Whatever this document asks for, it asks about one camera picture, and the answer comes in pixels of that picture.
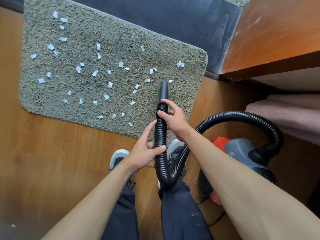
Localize person's left hand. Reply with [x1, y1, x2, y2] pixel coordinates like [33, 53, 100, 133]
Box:
[124, 120, 167, 176]

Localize person's right hand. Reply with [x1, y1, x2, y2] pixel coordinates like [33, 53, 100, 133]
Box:
[157, 99, 192, 142]

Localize black corrugated vacuum hose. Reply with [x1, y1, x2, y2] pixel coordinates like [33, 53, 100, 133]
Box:
[154, 80, 284, 189]

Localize person's right forearm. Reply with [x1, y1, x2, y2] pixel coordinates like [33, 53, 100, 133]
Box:
[175, 127, 320, 240]

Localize person's left forearm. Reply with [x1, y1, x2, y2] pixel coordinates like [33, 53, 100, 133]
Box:
[41, 161, 137, 240]

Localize person's right grey shoe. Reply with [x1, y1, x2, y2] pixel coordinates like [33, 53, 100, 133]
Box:
[158, 138, 187, 189]

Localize person's grey shoe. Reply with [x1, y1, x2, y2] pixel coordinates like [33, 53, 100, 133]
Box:
[109, 149, 130, 173]
[158, 138, 187, 189]

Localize person's left grey shoe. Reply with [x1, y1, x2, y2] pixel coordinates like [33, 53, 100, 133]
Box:
[109, 149, 130, 173]

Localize dark blue trousers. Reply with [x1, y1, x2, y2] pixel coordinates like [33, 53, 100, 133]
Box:
[101, 177, 214, 240]

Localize red and grey vacuum cleaner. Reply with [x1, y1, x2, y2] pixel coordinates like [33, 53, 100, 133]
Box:
[199, 137, 278, 207]

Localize grey-green shaggy rug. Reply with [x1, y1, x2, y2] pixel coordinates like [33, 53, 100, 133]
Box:
[19, 0, 208, 139]

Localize brown wooden table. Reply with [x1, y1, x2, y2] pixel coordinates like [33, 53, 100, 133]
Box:
[220, 0, 320, 82]

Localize scattered white paper scraps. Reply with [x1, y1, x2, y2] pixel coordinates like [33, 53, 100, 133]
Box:
[30, 11, 185, 127]

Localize black power cable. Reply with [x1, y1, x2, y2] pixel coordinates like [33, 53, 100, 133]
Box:
[196, 197, 227, 227]

